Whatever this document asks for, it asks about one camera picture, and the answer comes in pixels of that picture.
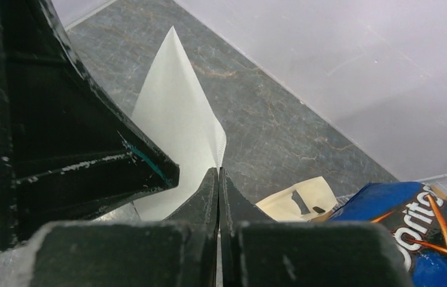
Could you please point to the stack of paper filters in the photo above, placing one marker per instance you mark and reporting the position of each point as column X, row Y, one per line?
column 310, row 200

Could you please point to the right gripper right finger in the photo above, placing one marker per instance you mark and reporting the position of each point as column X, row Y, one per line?
column 258, row 251

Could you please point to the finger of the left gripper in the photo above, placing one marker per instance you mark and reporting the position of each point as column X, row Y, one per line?
column 67, row 151

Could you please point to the white paper coffee filter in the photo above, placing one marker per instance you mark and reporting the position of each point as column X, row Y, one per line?
column 173, row 111

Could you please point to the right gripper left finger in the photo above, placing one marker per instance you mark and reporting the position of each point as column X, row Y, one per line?
column 178, row 251

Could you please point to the blue Doritos chip bag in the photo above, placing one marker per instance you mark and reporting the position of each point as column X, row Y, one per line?
column 415, row 216

